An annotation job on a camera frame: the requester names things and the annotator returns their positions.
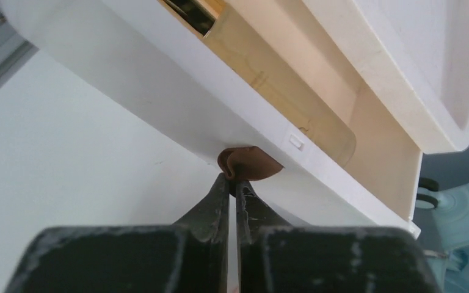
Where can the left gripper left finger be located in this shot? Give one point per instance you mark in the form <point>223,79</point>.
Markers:
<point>189,255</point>

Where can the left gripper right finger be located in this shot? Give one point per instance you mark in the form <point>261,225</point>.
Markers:
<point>276,256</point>

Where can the white three-drawer storage cabinet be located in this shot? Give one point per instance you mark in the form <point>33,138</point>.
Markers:
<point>346,95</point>

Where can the light blue ribbed suitcase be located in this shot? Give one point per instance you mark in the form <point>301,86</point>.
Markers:
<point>447,237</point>

